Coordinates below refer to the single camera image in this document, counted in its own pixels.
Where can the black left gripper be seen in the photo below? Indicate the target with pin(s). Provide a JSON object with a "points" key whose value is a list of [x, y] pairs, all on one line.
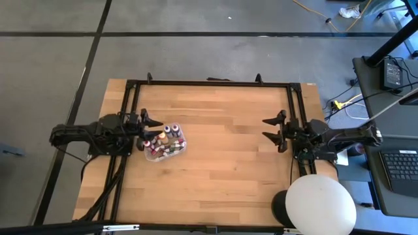
{"points": [[142, 129]]}

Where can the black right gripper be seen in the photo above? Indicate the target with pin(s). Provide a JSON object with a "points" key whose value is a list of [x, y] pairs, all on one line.
{"points": [[282, 130]]}

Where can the large black food coloring bottle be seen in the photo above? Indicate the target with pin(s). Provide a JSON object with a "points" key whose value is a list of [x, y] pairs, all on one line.
{"points": [[154, 141]]}

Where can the large red food coloring bottle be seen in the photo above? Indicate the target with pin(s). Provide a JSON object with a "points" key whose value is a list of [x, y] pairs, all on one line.
{"points": [[147, 144]]}

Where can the small maroon food coloring bottle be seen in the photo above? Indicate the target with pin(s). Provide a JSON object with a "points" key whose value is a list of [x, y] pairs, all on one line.
{"points": [[153, 152]]}

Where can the small red food coloring bottle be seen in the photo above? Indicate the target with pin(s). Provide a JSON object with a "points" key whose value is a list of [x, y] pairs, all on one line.
{"points": [[180, 141]]}

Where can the small blue food coloring bottle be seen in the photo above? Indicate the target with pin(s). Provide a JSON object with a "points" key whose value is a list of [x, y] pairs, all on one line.
{"points": [[181, 146]]}

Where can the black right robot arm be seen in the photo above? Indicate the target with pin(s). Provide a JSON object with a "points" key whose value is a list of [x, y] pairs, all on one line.
{"points": [[336, 137]]}

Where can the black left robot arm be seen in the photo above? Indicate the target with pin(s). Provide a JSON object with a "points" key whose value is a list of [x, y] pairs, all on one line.
{"points": [[94, 132]]}

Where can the clear plastic bin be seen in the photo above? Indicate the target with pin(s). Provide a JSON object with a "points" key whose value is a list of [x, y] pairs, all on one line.
{"points": [[181, 155]]}

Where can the white globe lamp black base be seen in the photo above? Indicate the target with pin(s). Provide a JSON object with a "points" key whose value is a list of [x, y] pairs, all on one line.
{"points": [[320, 205]]}

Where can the grey side desk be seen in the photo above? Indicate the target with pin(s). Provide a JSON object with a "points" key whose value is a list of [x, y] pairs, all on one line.
{"points": [[372, 98], [372, 176]]}

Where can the black power adapter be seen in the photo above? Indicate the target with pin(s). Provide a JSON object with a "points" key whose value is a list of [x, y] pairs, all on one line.
{"points": [[391, 73]]}

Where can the person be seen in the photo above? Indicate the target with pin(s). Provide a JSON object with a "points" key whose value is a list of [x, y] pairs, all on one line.
{"points": [[351, 12]]}

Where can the black diagonal pole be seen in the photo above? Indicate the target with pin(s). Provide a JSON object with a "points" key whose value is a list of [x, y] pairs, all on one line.
{"points": [[392, 42]]}

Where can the black frame clamp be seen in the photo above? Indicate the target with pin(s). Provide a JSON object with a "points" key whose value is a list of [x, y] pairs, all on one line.
{"points": [[259, 78], [149, 77]]}

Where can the black aluminium table frame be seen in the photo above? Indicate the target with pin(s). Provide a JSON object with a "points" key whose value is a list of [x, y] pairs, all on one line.
{"points": [[212, 83]]}

